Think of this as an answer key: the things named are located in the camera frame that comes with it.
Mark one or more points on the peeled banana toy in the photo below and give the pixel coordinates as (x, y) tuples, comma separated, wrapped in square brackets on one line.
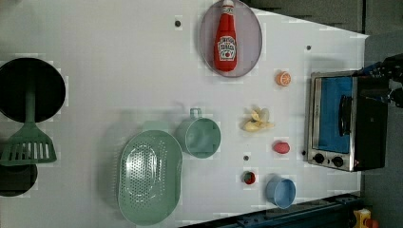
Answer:
[(259, 120)]

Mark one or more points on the green mug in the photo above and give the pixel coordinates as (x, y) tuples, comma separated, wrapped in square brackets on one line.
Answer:
[(198, 136)]

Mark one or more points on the red ketchup bottle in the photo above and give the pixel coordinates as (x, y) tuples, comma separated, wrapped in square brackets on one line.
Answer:
[(225, 46)]

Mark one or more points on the small red strawberry toy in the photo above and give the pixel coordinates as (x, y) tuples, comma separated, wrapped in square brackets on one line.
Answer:
[(249, 177)]

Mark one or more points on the green perforated colander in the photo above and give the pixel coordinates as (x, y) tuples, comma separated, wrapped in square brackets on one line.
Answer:
[(150, 169)]

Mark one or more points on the pink strawberry toy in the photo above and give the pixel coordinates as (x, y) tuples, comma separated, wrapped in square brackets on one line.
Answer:
[(281, 147)]

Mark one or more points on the orange slice toy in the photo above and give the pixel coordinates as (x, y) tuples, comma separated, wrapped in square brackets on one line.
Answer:
[(283, 78)]

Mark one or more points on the grey round plate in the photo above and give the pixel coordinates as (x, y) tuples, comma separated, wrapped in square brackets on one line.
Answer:
[(248, 37)]

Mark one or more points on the blue cup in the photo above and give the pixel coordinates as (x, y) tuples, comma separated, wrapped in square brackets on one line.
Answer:
[(280, 191)]

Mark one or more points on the black toaster oven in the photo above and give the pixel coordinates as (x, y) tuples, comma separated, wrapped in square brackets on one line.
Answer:
[(347, 121)]

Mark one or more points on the black frying pan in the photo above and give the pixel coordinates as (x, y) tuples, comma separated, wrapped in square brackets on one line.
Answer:
[(50, 89)]

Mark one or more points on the green slotted spatula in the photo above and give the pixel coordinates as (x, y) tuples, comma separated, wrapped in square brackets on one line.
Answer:
[(29, 145)]

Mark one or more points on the yellow red toy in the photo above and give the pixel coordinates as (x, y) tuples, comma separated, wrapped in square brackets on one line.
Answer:
[(364, 219)]

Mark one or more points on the black round container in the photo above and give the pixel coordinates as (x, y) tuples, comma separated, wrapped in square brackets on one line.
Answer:
[(17, 180)]

